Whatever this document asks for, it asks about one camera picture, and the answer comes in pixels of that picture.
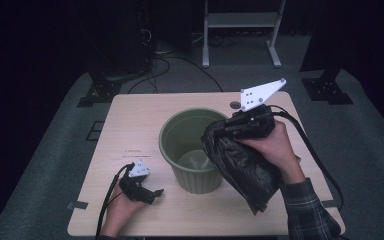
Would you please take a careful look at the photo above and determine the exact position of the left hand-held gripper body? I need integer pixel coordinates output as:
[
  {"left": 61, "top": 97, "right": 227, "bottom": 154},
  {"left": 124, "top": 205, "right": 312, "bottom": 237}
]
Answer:
[{"left": 118, "top": 159, "right": 157, "bottom": 205}]

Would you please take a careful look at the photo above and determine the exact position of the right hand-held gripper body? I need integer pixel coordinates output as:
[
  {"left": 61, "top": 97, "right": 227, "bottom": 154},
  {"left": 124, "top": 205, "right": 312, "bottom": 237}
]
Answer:
[{"left": 224, "top": 77, "right": 288, "bottom": 140}]

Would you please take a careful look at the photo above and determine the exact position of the black trash bag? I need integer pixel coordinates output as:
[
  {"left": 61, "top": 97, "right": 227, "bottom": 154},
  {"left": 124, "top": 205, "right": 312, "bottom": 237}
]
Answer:
[{"left": 200, "top": 119, "right": 283, "bottom": 216}]

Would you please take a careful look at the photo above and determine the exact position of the green plastic bin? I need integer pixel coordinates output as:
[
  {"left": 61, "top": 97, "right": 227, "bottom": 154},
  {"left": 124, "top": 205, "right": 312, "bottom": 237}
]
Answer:
[{"left": 158, "top": 106, "right": 230, "bottom": 195}]

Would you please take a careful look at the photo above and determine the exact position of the person's left hand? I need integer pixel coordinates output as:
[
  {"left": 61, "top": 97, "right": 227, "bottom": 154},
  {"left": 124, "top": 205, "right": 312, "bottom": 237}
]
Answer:
[{"left": 99, "top": 180, "right": 148, "bottom": 239}]

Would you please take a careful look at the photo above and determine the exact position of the person's right hand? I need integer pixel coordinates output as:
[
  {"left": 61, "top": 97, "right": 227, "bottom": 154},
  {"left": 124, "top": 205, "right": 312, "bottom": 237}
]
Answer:
[{"left": 237, "top": 119, "right": 303, "bottom": 185}]

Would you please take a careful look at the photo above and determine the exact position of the grey tape strip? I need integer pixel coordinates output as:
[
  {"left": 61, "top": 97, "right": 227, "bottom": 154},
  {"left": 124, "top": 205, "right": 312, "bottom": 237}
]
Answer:
[
  {"left": 321, "top": 199, "right": 341, "bottom": 210},
  {"left": 66, "top": 200, "right": 90, "bottom": 211}
]

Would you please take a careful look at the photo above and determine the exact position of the black stand base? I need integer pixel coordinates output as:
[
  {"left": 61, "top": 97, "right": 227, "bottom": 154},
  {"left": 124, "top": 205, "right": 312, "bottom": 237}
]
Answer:
[
  {"left": 300, "top": 66, "right": 354, "bottom": 106},
  {"left": 76, "top": 70, "right": 123, "bottom": 108}
]

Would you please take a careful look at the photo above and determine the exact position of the dark equipment rack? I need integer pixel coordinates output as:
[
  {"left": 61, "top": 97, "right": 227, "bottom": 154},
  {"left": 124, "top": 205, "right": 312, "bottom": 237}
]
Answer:
[{"left": 86, "top": 0, "right": 156, "bottom": 79}]

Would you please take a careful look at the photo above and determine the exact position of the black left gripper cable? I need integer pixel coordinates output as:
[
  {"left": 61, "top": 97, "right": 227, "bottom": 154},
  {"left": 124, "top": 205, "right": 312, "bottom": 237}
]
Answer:
[{"left": 95, "top": 162, "right": 136, "bottom": 240}]

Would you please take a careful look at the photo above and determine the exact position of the black floor cable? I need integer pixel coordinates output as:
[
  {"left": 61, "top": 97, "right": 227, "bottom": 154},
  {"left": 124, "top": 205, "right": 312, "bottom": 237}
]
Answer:
[{"left": 126, "top": 54, "right": 225, "bottom": 95}]

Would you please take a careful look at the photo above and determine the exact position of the white metal stand frame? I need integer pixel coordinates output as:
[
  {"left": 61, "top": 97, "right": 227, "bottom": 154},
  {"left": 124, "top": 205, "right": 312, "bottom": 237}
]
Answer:
[{"left": 202, "top": 0, "right": 287, "bottom": 70}]

